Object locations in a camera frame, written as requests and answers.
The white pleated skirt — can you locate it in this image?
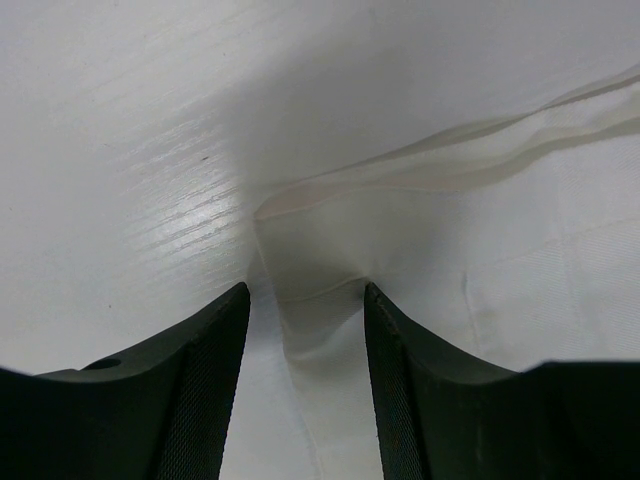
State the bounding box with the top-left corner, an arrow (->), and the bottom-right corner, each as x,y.
219,69 -> 640,480

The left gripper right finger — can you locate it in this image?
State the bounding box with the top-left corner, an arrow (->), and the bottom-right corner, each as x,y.
364,284 -> 639,479

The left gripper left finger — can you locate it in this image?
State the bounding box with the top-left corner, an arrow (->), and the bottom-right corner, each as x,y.
1,283 -> 250,479

